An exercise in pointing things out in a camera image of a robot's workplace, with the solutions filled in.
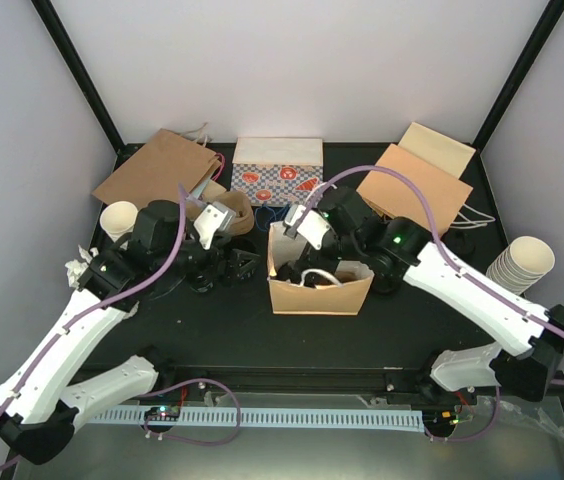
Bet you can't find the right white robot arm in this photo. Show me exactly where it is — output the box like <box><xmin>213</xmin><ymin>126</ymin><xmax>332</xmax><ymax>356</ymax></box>
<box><xmin>289</xmin><ymin>187</ymin><xmax>564</xmax><ymax>403</ymax></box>

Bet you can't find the stack of paper cups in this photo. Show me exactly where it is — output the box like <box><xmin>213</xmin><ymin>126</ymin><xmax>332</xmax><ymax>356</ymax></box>
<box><xmin>486</xmin><ymin>236</ymin><xmax>555</xmax><ymax>295</ymax></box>
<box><xmin>99</xmin><ymin>201</ymin><xmax>138</xmax><ymax>241</ymax></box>

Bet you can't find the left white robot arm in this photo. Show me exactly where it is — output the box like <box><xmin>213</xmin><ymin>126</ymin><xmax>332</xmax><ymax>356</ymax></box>
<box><xmin>0</xmin><ymin>200</ymin><xmax>260</xmax><ymax>465</ymax></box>

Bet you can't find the purple cable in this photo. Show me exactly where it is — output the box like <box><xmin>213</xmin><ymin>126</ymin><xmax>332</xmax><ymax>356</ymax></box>
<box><xmin>0</xmin><ymin>183</ymin><xmax>243</xmax><ymax>474</ymax></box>
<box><xmin>294</xmin><ymin>165</ymin><xmax>564</xmax><ymax>444</ymax></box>

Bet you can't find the left stack of paper cups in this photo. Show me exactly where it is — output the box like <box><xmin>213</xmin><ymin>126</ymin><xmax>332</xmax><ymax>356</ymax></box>
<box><xmin>99</xmin><ymin>201</ymin><xmax>138</xmax><ymax>241</ymax></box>

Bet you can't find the orange kraft paper bag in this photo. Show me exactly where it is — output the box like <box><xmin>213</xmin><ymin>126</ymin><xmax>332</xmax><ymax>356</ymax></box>
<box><xmin>266</xmin><ymin>182</ymin><xmax>376</xmax><ymax>317</ymax></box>

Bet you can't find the brown flat paper bag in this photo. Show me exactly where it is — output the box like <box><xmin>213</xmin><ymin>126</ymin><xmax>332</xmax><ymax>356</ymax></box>
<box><xmin>93</xmin><ymin>129</ymin><xmax>220</xmax><ymax>209</ymax></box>

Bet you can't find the right stack of paper cups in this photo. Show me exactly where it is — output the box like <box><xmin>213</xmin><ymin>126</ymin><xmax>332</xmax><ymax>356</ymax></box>
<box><xmin>486</xmin><ymin>236</ymin><xmax>555</xmax><ymax>295</ymax></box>

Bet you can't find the black frame post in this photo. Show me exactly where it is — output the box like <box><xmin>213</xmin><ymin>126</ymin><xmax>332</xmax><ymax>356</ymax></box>
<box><xmin>472</xmin><ymin>0</ymin><xmax>564</xmax><ymax>149</ymax></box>
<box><xmin>31</xmin><ymin>0</ymin><xmax>125</xmax><ymax>153</ymax></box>

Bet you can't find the right black frame post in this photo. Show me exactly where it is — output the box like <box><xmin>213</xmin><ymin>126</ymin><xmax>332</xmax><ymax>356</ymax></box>
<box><xmin>472</xmin><ymin>0</ymin><xmax>564</xmax><ymax>149</ymax></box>

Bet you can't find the checkered printed paper bag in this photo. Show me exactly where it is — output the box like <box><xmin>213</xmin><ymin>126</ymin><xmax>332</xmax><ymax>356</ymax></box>
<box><xmin>231</xmin><ymin>137</ymin><xmax>323</xmax><ymax>207</ymax></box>

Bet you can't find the black lid stack right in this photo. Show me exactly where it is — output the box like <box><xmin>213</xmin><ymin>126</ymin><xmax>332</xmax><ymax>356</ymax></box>
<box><xmin>445</xmin><ymin>230</ymin><xmax>476</xmax><ymax>262</ymax></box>

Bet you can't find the blue slotted cable duct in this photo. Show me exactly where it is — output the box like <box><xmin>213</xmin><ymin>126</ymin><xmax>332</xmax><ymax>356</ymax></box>
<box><xmin>90</xmin><ymin>405</ymin><xmax>424</xmax><ymax>433</ymax></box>

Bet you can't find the orange flat bag right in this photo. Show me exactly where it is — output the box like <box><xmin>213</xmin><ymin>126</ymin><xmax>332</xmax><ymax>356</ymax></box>
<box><xmin>357</xmin><ymin>145</ymin><xmax>473</xmax><ymax>235</ymax></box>

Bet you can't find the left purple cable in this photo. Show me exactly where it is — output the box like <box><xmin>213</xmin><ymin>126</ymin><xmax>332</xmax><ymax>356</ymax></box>
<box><xmin>0</xmin><ymin>183</ymin><xmax>243</xmax><ymax>474</ymax></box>

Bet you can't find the stack of pulp cup carriers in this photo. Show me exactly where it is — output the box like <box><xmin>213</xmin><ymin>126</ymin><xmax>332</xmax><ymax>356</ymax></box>
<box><xmin>186</xmin><ymin>191</ymin><xmax>255</xmax><ymax>236</ymax></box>

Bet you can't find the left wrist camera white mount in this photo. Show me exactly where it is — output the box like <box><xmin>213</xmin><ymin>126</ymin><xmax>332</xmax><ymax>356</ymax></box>
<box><xmin>193</xmin><ymin>202</ymin><xmax>236</xmax><ymax>250</ymax></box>

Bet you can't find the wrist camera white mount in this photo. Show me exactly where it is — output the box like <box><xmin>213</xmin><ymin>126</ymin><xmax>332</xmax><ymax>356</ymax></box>
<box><xmin>193</xmin><ymin>202</ymin><xmax>236</xmax><ymax>250</ymax></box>
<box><xmin>283</xmin><ymin>204</ymin><xmax>331</xmax><ymax>250</ymax></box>

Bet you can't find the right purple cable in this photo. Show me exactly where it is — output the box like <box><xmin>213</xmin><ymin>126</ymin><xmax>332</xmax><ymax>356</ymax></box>
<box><xmin>294</xmin><ymin>165</ymin><xmax>564</xmax><ymax>444</ymax></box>

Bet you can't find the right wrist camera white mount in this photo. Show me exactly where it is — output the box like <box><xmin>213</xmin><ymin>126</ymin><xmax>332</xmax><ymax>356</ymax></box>
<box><xmin>283</xmin><ymin>204</ymin><xmax>331</xmax><ymax>250</ymax></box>

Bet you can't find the bundle of wrapped straws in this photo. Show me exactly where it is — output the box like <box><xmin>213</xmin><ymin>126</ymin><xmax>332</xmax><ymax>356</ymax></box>
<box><xmin>61</xmin><ymin>246</ymin><xmax>134</xmax><ymax>322</ymax></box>

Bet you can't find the left black frame post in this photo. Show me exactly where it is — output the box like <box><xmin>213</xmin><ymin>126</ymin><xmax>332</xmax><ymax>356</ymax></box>
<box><xmin>31</xmin><ymin>0</ymin><xmax>125</xmax><ymax>153</ymax></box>

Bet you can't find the tan flat paper bag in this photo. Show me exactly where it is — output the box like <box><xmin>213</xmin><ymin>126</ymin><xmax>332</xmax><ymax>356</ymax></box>
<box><xmin>398</xmin><ymin>122</ymin><xmax>476</xmax><ymax>179</ymax></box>

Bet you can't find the blue bag handle string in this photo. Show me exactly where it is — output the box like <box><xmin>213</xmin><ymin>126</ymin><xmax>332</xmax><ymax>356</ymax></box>
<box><xmin>254</xmin><ymin>202</ymin><xmax>291</xmax><ymax>231</ymax></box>

